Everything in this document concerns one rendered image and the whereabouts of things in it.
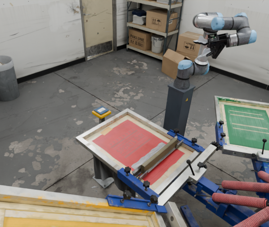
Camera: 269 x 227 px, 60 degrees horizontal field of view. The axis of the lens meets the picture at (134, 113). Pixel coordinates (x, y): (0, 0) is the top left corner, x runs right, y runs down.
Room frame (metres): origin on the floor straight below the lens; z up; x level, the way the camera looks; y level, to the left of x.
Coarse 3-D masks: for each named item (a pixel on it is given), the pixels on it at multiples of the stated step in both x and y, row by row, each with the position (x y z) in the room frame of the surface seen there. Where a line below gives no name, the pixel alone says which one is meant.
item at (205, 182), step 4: (200, 180) 0.95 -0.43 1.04; (204, 180) 0.96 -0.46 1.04; (208, 180) 0.96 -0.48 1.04; (196, 184) 0.95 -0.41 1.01; (200, 184) 0.93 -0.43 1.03; (204, 184) 0.93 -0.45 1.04; (208, 184) 0.93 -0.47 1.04; (212, 184) 0.93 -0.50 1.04; (204, 188) 0.91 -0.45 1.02; (208, 188) 0.90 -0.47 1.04; (212, 188) 0.90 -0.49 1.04; (216, 188) 0.90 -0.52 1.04; (208, 192) 0.89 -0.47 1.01; (212, 192) 0.88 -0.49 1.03
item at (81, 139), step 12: (108, 120) 1.60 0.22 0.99; (144, 120) 1.62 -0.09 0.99; (96, 132) 1.47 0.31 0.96; (84, 144) 1.29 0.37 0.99; (96, 156) 1.20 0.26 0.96; (192, 156) 1.21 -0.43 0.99; (120, 168) 1.07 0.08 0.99; (180, 168) 1.09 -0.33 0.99; (168, 180) 0.99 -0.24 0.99; (156, 192) 0.89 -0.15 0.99
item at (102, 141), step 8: (104, 136) 1.43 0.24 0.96; (112, 136) 1.43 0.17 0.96; (96, 144) 1.33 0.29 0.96; (104, 144) 1.34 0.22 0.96; (112, 152) 1.25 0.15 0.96; (136, 152) 1.26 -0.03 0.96; (144, 152) 1.27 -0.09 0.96; (120, 160) 1.17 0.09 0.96; (128, 160) 1.18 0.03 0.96; (136, 160) 1.18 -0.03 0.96; (160, 168) 1.11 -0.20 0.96; (152, 176) 1.04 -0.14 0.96; (160, 176) 1.05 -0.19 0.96
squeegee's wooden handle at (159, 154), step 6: (174, 138) 1.32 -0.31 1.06; (168, 144) 1.25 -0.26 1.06; (174, 144) 1.29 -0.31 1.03; (162, 150) 1.19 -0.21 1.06; (168, 150) 1.23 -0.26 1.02; (156, 156) 1.13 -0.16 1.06; (162, 156) 1.18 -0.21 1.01; (144, 162) 1.07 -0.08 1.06; (150, 162) 1.08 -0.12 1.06; (156, 162) 1.13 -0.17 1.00; (144, 168) 1.03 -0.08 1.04
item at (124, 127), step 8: (128, 120) 1.66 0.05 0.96; (112, 128) 1.53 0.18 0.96; (120, 128) 1.54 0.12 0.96; (128, 128) 1.54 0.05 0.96; (136, 128) 1.55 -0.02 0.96; (152, 136) 1.45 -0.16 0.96; (152, 144) 1.36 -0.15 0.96; (176, 152) 1.28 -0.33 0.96; (168, 160) 1.19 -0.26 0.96; (176, 160) 1.20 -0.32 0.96
